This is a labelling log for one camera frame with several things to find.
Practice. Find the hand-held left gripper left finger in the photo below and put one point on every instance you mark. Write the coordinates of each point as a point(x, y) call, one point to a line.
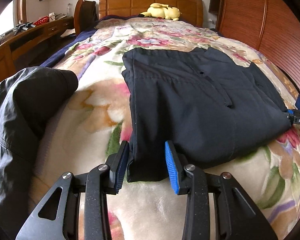
point(121, 166)

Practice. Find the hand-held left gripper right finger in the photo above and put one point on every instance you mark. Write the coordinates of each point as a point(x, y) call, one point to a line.
point(171, 167)

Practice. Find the black buttoned coat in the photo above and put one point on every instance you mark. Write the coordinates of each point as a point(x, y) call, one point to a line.
point(190, 105)

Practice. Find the floral blanket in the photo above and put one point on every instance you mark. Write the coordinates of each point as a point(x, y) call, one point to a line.
point(95, 110)

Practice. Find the wooden slatted wardrobe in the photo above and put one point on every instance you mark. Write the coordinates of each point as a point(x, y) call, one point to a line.
point(265, 17)

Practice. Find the shiny black jacket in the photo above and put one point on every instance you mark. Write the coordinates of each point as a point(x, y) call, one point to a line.
point(17, 110)

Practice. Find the dark blue bed sheet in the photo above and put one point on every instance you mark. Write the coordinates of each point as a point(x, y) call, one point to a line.
point(65, 52)

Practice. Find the loose papers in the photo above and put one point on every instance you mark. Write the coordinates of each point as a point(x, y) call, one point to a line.
point(68, 33)

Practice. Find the wooden chair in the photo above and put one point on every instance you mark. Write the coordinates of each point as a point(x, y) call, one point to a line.
point(83, 15)

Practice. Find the yellow plush toy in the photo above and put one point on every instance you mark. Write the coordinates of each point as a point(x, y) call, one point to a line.
point(165, 11)

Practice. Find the wooden desk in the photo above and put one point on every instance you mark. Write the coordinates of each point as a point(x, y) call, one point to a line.
point(20, 45)

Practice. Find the wooden bed headboard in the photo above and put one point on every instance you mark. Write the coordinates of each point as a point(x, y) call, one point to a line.
point(140, 3)

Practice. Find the white carton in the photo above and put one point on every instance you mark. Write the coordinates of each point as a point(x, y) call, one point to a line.
point(51, 17)

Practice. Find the clear water bottle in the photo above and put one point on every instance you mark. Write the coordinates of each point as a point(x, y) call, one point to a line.
point(69, 9)

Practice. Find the red plastic basket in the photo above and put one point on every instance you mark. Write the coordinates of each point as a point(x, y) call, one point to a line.
point(40, 21)

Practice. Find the black tripod gadget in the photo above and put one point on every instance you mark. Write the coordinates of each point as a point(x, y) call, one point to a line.
point(23, 27)

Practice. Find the window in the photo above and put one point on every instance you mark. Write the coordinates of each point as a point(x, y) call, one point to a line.
point(3, 22)

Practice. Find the white wall socket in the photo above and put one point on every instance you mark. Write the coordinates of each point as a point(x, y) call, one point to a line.
point(211, 21)

